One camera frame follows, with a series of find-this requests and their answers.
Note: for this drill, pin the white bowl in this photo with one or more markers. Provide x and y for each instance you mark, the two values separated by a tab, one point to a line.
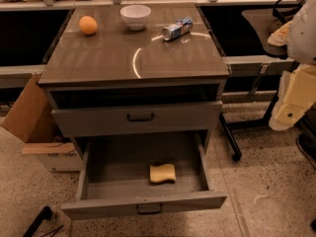
135	16

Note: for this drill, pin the brown cardboard box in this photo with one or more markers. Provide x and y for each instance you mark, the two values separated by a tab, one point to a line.
30	118

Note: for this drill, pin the closed grey upper drawer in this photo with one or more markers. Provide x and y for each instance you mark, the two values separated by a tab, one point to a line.
112	120

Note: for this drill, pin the grey drawer cabinet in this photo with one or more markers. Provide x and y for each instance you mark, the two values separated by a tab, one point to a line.
118	67

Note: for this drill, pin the black tool on floor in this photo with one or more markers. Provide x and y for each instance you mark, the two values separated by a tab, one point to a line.
44	214

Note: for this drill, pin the orange fruit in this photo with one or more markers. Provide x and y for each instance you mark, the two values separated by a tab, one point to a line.
88	25

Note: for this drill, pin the white printed cardboard box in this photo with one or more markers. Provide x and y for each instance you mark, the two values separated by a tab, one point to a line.
55	156

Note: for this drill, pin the black drawer handle lower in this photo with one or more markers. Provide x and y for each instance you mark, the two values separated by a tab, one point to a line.
149	209

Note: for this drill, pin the crushed blue soda can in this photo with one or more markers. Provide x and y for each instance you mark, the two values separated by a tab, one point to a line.
178	29

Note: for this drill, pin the black drawer handle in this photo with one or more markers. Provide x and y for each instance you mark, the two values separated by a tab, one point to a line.
149	209
132	118

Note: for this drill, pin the black drawer handle upper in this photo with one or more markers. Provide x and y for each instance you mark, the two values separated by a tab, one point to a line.
132	118

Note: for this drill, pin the black side table stand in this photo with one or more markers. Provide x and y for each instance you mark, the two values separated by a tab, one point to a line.
255	65

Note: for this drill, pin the open grey lower drawer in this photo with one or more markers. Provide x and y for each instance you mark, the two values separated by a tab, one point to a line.
115	177

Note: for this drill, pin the yellow sponge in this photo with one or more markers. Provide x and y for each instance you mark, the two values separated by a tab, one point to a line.
162	173

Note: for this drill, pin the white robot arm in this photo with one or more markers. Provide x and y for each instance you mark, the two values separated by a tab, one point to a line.
297	89

